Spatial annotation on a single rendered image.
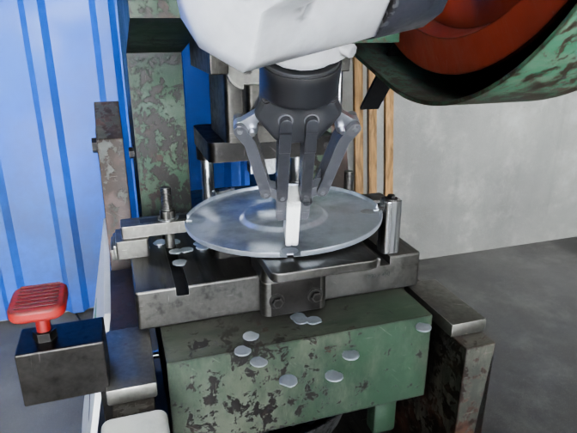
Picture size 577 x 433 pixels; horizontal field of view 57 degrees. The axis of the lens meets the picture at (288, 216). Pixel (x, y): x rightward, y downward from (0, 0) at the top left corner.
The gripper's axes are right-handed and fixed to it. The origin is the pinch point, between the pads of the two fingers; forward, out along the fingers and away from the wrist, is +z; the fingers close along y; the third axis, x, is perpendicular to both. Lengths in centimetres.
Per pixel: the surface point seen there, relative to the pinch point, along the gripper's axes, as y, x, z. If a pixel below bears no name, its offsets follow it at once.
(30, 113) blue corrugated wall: -75, 113, 58
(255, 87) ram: -3.3, 20.1, -5.3
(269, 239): -2.2, 4.5, 8.5
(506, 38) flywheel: 33.5, 26.3, -9.2
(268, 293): -2.4, 2.9, 18.0
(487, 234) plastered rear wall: 114, 126, 139
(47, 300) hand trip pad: -27.9, -5.6, 6.4
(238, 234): -6.3, 6.8, 9.6
